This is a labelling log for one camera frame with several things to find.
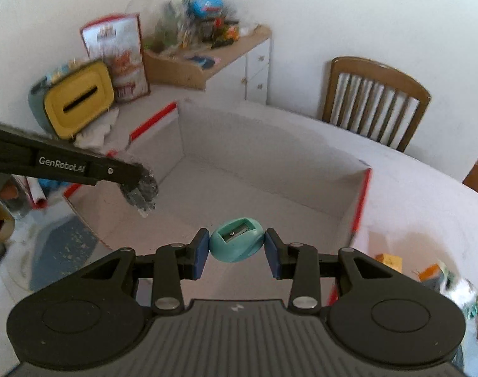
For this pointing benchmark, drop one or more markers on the wooden chair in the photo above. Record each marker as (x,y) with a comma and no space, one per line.
(374,100)

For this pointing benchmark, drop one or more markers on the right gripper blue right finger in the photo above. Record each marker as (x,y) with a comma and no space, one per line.
(304,265)

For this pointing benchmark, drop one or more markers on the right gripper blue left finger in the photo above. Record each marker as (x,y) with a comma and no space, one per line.
(168,266)

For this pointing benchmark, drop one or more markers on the white wooden side cabinet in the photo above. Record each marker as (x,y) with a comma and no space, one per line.
(240,70)

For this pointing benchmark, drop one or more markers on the teal pencil sharpener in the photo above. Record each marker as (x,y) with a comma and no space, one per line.
(236,240)

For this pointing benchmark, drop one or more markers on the white crumpled tissue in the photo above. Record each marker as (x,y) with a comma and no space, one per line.
(93,136)

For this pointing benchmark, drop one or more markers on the red white snack bag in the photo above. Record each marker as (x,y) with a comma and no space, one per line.
(116,40)

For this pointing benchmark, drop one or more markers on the red white cardboard box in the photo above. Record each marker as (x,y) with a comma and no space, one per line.
(215,165)

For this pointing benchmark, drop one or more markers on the yellow teal tissue box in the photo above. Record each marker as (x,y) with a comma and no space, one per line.
(68,99)

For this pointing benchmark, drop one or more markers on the yellow small box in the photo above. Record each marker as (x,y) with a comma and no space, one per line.
(392,261)

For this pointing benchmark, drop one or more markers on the dark plastic wrapper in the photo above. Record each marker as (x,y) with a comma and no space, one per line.
(142,195)

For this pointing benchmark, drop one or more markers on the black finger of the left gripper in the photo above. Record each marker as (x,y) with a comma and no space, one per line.
(33,155)

